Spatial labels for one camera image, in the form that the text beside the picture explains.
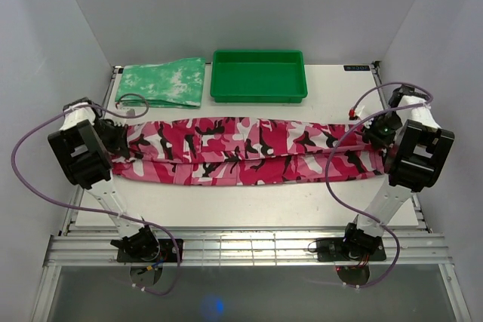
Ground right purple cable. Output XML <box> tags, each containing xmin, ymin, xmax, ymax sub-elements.
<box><xmin>324</xmin><ymin>81</ymin><xmax>433</xmax><ymax>290</ymax></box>

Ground dark label sticker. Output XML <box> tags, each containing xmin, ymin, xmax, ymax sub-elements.
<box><xmin>343</xmin><ymin>65</ymin><xmax>371</xmax><ymax>72</ymax></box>

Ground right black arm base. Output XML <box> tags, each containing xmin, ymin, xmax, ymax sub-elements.
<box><xmin>307</xmin><ymin>237</ymin><xmax>386</xmax><ymax>263</ymax></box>

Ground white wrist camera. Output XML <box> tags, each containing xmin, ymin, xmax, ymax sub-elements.
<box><xmin>349</xmin><ymin>105</ymin><xmax>366</xmax><ymax>121</ymax></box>
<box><xmin>116</xmin><ymin>108</ymin><xmax>137</xmax><ymax>119</ymax></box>

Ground aluminium rail frame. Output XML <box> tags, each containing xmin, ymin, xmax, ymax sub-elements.
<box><xmin>43</xmin><ymin>61</ymin><xmax>454</xmax><ymax>322</ymax></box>

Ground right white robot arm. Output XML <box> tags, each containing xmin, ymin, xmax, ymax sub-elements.
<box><xmin>340</xmin><ymin>84</ymin><xmax>455</xmax><ymax>259</ymax></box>

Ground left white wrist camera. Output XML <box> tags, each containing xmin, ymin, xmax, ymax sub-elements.
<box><xmin>116</xmin><ymin>108</ymin><xmax>137</xmax><ymax>119</ymax></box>

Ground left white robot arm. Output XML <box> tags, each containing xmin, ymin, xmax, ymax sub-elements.
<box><xmin>48</xmin><ymin>97</ymin><xmax>161</xmax><ymax>262</ymax></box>

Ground folded green white trousers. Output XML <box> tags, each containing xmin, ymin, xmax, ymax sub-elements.
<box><xmin>115</xmin><ymin>57</ymin><xmax>205</xmax><ymax>109</ymax></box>

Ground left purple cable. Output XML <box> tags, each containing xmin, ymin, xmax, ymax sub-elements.
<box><xmin>11</xmin><ymin>94</ymin><xmax>183</xmax><ymax>296</ymax></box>

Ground green plastic tray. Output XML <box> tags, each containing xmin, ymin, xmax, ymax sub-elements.
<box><xmin>210</xmin><ymin>50</ymin><xmax>308</xmax><ymax>103</ymax></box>

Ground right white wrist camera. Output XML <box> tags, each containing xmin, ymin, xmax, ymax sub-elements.
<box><xmin>349</xmin><ymin>105</ymin><xmax>366</xmax><ymax>121</ymax></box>

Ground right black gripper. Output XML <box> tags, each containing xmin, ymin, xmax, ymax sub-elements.
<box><xmin>361</xmin><ymin>112</ymin><xmax>404</xmax><ymax>151</ymax></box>

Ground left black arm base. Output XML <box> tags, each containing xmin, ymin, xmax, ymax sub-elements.
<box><xmin>115</xmin><ymin>238</ymin><xmax>184</xmax><ymax>263</ymax></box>

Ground pink camouflage trousers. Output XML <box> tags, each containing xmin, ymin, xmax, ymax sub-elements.
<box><xmin>112</xmin><ymin>117</ymin><xmax>383</xmax><ymax>186</ymax></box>

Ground purple cable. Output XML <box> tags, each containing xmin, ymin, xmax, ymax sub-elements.
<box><xmin>324</xmin><ymin>81</ymin><xmax>433</xmax><ymax>290</ymax></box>
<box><xmin>11</xmin><ymin>94</ymin><xmax>183</xmax><ymax>296</ymax></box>

